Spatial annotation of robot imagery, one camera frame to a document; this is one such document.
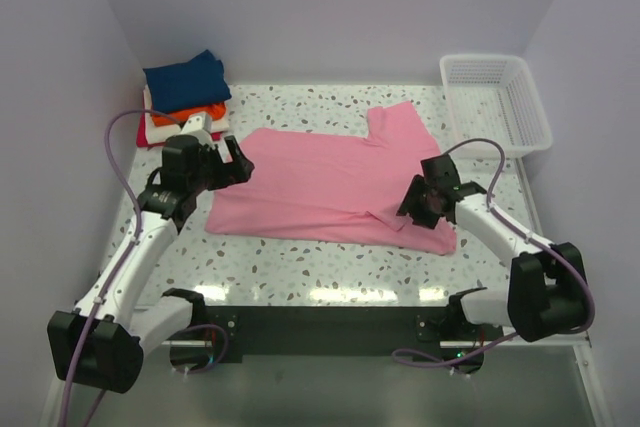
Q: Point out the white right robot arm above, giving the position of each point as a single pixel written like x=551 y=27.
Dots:
x=547 y=292

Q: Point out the folded orange t shirt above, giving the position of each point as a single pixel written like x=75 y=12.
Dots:
x=215 y=111

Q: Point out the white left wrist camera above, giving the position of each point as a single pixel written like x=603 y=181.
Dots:
x=196 y=123

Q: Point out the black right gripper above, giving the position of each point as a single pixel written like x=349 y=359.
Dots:
x=410 y=206

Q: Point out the folded navy blue t shirt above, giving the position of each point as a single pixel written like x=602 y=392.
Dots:
x=194 y=83

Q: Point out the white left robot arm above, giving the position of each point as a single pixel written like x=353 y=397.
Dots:
x=101 y=343

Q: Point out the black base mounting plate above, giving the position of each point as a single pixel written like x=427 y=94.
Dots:
x=326 y=331

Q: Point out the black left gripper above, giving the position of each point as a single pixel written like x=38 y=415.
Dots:
x=235 y=172

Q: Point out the white plastic basket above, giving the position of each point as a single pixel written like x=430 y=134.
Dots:
x=495 y=97

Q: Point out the folded cream white t shirt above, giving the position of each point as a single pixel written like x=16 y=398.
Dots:
x=154 y=129

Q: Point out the pink t shirt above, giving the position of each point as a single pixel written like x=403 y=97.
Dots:
x=334 y=188

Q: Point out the folded crimson red t shirt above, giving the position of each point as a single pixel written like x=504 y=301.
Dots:
x=149 y=135

